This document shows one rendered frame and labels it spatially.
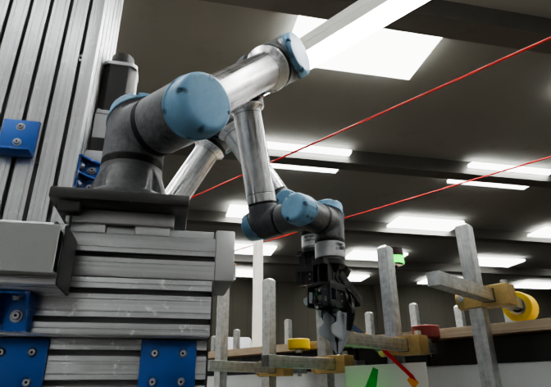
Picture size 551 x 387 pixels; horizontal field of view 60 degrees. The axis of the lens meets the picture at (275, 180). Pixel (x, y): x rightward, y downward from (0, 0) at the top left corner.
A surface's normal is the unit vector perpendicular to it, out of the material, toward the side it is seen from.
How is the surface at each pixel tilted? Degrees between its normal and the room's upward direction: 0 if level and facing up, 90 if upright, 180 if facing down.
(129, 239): 90
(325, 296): 89
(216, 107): 95
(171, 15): 180
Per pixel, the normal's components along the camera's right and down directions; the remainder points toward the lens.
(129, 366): 0.22, -0.40
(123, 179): 0.16, -0.66
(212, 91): 0.72, -0.20
